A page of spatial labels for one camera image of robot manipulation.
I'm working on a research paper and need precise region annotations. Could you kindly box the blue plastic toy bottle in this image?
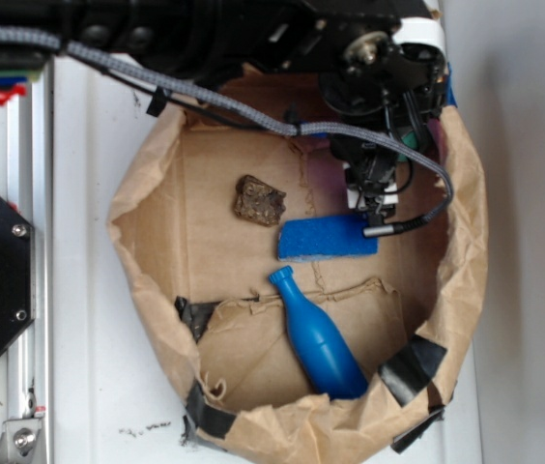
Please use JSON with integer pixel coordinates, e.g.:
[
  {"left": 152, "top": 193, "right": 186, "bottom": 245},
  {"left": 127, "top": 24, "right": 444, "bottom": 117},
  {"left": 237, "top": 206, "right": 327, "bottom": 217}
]
[{"left": 269, "top": 266, "right": 368, "bottom": 399}]

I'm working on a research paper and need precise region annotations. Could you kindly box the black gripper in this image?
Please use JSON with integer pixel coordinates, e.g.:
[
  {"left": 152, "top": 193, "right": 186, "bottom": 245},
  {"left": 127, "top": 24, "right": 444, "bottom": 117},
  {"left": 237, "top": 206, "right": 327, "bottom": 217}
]
[{"left": 319, "top": 32, "right": 446, "bottom": 152}]

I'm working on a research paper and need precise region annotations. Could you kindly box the green foam ball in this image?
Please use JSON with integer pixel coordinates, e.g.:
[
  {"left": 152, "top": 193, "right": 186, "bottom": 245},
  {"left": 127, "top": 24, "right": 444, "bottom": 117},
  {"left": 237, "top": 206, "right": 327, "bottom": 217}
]
[{"left": 397, "top": 130, "right": 419, "bottom": 162}]

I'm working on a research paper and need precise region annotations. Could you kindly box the brown rock chunk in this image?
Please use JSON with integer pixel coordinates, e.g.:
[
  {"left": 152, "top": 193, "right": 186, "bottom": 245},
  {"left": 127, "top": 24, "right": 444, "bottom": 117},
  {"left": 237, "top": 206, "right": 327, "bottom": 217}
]
[{"left": 234, "top": 175, "right": 286, "bottom": 227}]

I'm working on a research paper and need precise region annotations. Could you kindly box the white plastic tray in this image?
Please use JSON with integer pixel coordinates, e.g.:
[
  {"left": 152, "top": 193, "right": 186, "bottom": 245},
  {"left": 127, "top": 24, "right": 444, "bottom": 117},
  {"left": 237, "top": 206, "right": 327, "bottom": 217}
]
[{"left": 52, "top": 16, "right": 484, "bottom": 464}]

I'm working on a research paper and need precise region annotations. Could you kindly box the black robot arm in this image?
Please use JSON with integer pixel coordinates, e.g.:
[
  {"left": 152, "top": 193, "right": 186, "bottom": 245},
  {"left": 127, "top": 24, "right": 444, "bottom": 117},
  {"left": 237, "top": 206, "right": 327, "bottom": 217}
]
[{"left": 0, "top": 1, "right": 447, "bottom": 131}]

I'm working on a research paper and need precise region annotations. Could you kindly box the brown paper bag bin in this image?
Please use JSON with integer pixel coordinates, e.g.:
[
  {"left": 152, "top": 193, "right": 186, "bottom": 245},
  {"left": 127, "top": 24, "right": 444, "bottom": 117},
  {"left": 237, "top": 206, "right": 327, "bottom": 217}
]
[{"left": 107, "top": 62, "right": 489, "bottom": 464}]

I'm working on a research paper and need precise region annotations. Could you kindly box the metal corner bracket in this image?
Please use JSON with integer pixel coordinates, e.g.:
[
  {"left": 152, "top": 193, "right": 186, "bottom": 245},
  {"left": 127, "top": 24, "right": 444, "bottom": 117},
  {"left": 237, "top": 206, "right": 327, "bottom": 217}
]
[{"left": 0, "top": 418, "right": 46, "bottom": 464}]

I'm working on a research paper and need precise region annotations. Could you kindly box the blue sponge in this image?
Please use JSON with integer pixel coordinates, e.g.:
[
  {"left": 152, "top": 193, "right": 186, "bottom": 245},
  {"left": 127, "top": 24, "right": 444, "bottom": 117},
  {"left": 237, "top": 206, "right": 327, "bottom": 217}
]
[{"left": 277, "top": 215, "right": 379, "bottom": 262}]

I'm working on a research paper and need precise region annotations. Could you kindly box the aluminium extrusion rail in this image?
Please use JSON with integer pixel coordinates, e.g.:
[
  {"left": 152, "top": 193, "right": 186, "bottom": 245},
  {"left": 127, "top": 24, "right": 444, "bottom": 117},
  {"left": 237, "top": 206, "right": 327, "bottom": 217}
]
[{"left": 7, "top": 64, "right": 54, "bottom": 463}]

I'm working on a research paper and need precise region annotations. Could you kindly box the grey braided cable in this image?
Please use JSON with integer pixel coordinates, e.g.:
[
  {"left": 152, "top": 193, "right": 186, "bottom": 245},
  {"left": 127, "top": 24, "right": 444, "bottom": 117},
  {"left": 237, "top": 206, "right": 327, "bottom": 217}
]
[{"left": 0, "top": 24, "right": 454, "bottom": 239}]

